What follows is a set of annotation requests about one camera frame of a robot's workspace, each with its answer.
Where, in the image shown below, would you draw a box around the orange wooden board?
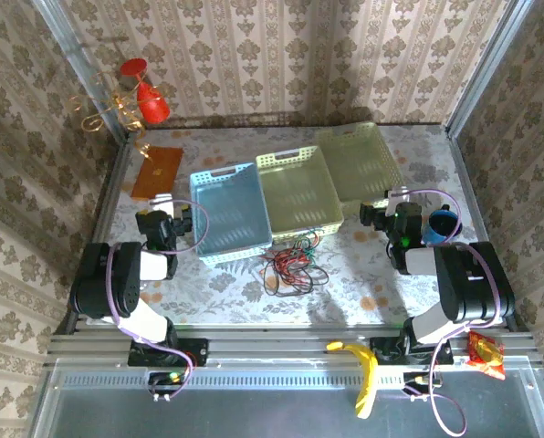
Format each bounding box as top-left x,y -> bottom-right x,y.
130,146 -> 184,202

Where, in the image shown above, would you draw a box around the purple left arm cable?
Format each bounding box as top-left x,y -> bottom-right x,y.
105,199 -> 209,402

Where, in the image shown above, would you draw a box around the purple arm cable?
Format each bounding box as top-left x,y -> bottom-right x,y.
402,189 -> 506,437
105,199 -> 209,402

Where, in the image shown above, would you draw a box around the yellow-green plastic basket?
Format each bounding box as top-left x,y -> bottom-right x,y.
256,145 -> 345,245

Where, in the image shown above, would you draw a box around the floral patterned table cover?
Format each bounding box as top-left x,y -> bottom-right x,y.
91,125 -> 504,328

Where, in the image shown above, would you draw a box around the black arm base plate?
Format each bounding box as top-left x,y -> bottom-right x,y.
128,337 -> 209,367
370,336 -> 454,366

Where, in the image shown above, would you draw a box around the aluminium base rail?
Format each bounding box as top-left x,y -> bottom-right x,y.
43,323 -> 544,366

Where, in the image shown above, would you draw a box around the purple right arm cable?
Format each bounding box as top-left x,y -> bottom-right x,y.
402,189 -> 506,437

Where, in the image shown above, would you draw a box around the red wine glass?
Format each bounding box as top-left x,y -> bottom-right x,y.
119,57 -> 171,125

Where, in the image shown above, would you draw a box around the small black connector box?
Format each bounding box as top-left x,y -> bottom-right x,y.
147,371 -> 187,398
403,371 -> 442,397

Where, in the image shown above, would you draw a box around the aluminium frame post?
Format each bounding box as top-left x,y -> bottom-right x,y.
32,0 -> 134,142
445,0 -> 536,134

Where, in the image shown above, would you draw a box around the yellow banana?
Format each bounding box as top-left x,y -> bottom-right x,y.
325,340 -> 379,420

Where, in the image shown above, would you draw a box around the blue round cup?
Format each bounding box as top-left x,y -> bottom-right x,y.
426,204 -> 464,248

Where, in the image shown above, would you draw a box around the slotted cable duct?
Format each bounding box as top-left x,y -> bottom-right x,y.
52,372 -> 410,390

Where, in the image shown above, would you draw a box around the pale yellow plastic basket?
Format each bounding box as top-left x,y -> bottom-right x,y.
315,121 -> 406,205

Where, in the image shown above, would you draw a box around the green cable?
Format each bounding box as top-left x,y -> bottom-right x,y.
294,232 -> 321,256
292,230 -> 322,268

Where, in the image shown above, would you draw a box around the gold wire ornament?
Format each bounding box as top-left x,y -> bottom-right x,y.
68,72 -> 168,177

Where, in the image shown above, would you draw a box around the red snack packet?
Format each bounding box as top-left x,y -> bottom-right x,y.
464,330 -> 507,381

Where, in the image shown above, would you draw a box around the light blue plastic basket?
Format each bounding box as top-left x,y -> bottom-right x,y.
189,162 -> 273,268

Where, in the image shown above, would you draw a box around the aluminium side rail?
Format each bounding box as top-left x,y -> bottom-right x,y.
55,139 -> 134,337
445,130 -> 533,332

